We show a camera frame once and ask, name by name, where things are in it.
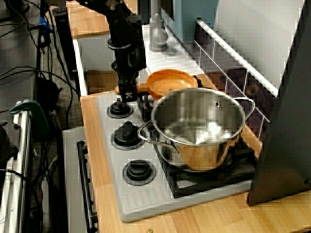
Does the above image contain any orange toy frying pan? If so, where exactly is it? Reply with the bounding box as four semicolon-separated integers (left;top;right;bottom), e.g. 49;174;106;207
115;69;199;100

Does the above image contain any white toy sink basin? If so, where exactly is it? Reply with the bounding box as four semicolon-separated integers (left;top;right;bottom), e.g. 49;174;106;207
72;25;205;98

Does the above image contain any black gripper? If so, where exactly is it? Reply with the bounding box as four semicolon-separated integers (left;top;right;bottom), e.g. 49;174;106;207
113;42;148;102

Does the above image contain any stainless steel pot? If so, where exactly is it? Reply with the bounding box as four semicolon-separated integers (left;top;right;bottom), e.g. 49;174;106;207
137;87;256;172

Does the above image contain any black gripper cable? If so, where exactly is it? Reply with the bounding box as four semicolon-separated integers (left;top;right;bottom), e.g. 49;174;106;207
126;46;141;67

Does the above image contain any dark slanted panel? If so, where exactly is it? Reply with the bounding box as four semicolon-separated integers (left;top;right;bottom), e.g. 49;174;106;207
246;0;311;207

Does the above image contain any dark tiled backsplash panel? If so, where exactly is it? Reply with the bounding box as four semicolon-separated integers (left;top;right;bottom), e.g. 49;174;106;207
194;19;279;146

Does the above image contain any aluminium frame rail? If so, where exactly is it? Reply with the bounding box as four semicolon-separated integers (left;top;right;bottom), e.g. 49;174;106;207
0;103;34;233

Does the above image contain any black oven door handle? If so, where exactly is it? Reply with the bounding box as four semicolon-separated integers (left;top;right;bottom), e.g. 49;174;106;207
77;140;98;231

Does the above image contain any grey toy faucet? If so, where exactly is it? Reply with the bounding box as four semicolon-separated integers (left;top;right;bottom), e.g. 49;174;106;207
148;0;170;52

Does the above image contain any grey toy stove panel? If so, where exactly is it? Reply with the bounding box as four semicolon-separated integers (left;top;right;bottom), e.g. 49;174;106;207
95;80;258;223

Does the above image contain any black burner grate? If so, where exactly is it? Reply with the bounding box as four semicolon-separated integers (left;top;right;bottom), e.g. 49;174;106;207
155;134;258;200
132;77;204;115

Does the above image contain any wooden side countertop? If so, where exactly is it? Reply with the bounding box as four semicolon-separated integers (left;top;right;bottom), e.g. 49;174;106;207
65;0;139;39

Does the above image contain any blue tape piece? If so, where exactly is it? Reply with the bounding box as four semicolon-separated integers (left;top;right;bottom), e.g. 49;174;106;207
40;17;53;34

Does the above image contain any black equipment base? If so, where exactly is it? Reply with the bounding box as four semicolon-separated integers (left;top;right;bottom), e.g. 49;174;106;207
0;121;19;168

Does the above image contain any wooden stove countertop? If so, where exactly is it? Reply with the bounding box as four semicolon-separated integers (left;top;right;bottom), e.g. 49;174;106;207
80;72;311;233

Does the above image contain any green clamp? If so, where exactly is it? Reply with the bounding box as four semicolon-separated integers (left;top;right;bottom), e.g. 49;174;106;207
9;100;51;140

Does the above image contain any white oven cabinet front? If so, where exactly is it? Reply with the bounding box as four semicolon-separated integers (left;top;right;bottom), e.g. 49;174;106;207
62;127;98;233

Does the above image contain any black upright post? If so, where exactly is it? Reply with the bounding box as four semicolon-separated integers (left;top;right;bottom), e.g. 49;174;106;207
53;7;78;81

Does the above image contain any black stove knob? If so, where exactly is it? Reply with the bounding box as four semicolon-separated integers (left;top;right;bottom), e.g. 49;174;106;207
110;121;148;151
122;160;157;187
106;100;134;120

